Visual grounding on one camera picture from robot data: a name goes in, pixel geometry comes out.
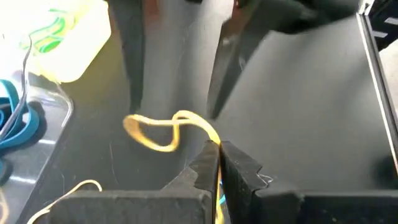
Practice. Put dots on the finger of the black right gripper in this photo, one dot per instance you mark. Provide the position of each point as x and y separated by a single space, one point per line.
132 56
230 62

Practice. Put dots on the blue rubber band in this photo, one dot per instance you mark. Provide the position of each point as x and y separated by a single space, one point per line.
31 124

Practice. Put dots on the thin cream rubber band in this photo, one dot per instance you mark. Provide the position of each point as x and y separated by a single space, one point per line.
74 186

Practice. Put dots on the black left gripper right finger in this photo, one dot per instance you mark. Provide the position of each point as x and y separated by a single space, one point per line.
280 208

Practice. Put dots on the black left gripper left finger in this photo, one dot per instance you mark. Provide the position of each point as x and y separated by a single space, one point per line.
140 207

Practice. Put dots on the yellow rubber band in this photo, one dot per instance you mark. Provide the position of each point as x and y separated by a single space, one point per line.
136 132

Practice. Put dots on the clear plastic basket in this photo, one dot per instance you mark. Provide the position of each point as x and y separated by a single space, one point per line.
37 161

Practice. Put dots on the black aluminium frame rail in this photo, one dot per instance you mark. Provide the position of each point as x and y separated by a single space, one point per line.
382 31

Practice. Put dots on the yellow plastic basket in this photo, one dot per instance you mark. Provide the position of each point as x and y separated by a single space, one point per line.
81 56

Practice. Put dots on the green rubber band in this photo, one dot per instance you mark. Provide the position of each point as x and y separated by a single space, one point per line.
46 31
49 47

